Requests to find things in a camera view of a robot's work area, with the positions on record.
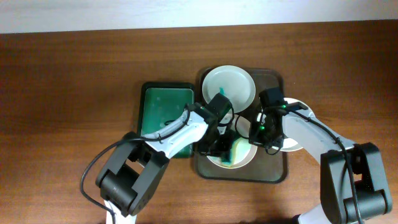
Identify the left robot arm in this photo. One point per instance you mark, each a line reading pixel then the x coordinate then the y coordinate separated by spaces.
pixel 132 173

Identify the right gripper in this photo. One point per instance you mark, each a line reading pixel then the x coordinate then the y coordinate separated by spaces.
pixel 255 139

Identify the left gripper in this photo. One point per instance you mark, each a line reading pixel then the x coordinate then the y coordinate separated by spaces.
pixel 224 151

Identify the green sponge tray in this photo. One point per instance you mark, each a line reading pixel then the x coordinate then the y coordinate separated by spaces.
pixel 161 103

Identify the white plate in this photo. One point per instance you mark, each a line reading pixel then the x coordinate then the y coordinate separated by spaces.
pixel 288 144
pixel 241 151
pixel 231 81

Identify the white plate top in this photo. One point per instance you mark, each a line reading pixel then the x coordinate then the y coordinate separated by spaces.
pixel 231 81

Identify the green yellow sponge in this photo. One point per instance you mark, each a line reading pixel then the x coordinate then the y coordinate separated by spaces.
pixel 224 145

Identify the brown serving tray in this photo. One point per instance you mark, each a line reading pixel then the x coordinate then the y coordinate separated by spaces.
pixel 263 167

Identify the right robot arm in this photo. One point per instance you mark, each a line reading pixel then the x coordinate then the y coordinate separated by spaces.
pixel 353 182

